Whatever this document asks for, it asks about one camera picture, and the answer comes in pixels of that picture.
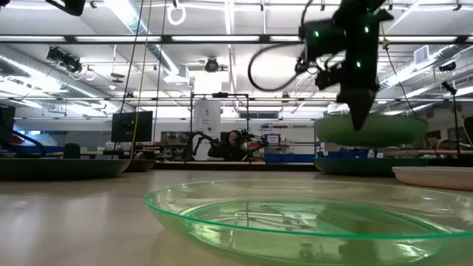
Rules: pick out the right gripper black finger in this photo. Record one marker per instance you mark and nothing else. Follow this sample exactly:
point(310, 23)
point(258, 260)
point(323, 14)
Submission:
point(360, 111)

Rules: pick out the light green plastic plate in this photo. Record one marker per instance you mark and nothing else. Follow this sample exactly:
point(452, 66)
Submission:
point(395, 131)

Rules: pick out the cream plastic plate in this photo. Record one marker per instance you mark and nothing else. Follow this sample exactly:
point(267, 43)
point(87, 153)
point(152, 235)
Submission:
point(436, 178)

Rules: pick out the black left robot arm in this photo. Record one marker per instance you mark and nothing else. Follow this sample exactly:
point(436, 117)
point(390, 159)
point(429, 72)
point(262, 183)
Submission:
point(70, 5)

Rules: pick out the black background robot arm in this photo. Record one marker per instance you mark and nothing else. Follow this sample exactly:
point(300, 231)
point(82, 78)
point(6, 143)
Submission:
point(199, 140)
point(255, 139)

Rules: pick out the teal green plastic plate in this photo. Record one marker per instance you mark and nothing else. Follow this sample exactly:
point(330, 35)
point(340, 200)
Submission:
point(369, 167)

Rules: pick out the white air vent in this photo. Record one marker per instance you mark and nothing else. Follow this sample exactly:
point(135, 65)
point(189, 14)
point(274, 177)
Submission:
point(421, 54)

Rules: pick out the blue storage bins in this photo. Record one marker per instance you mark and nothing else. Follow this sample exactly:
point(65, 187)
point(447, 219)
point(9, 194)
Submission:
point(288, 158)

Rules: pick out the blue framed sign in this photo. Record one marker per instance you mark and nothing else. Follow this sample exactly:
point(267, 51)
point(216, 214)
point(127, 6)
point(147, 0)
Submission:
point(272, 139)

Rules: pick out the person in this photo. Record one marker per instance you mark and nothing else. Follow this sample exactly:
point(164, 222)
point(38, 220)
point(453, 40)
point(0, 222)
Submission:
point(229, 149)

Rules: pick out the white column cabinet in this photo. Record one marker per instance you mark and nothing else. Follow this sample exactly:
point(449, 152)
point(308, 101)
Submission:
point(207, 118)

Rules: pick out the black overhead beam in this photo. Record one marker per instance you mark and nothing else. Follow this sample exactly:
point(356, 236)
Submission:
point(166, 39)

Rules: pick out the black computer monitor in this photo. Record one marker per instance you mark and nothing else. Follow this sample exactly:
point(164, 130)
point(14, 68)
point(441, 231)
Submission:
point(125, 127)

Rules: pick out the black chair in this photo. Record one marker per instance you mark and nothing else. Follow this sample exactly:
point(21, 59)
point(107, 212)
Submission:
point(71, 150)

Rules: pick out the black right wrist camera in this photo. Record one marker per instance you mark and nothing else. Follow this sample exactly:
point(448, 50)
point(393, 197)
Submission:
point(329, 78)

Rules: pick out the black stand with camera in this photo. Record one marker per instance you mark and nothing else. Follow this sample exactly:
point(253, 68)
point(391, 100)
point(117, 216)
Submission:
point(455, 111)

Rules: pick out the black ceiling camera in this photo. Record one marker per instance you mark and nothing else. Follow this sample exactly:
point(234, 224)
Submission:
point(64, 59)
point(211, 65)

